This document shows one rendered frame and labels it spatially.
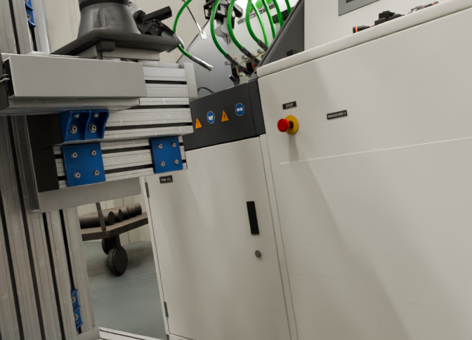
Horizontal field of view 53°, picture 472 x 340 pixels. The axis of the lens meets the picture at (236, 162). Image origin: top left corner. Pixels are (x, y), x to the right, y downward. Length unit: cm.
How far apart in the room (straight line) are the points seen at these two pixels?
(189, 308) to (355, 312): 73
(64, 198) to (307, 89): 65
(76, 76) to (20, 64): 10
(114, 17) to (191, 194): 73
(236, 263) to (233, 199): 21
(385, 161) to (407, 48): 25
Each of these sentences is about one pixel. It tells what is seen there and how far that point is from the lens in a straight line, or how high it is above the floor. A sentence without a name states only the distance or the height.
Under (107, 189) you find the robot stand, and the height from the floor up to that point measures 71.
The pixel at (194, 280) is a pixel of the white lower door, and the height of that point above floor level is 33.
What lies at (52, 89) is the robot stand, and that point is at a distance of 87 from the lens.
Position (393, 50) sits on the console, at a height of 91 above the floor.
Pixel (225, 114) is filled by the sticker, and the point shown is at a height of 87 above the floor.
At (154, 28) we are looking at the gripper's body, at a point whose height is 126.
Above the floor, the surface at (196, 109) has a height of 91.
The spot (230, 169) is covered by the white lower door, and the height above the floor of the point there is 70.
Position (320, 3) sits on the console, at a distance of 159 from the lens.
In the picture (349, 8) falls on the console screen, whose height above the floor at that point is 112.
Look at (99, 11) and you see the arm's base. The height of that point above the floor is 110.
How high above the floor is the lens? 72
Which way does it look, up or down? level
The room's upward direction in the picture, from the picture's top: 9 degrees counter-clockwise
